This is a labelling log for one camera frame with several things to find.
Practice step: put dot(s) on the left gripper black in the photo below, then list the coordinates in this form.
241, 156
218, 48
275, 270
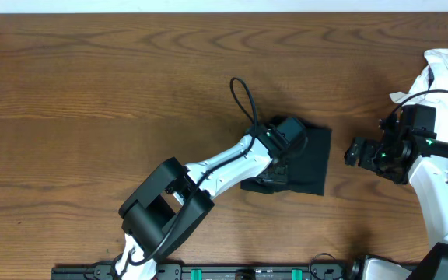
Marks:
279, 176

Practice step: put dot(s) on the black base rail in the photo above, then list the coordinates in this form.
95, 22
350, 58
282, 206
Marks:
323, 266

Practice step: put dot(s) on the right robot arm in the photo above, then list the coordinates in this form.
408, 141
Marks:
422, 163

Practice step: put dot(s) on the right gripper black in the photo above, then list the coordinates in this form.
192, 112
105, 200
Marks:
366, 159

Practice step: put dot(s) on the black polo shirt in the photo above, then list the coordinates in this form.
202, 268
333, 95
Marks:
307, 163

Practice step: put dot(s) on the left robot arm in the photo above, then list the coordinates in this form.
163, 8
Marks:
173, 200

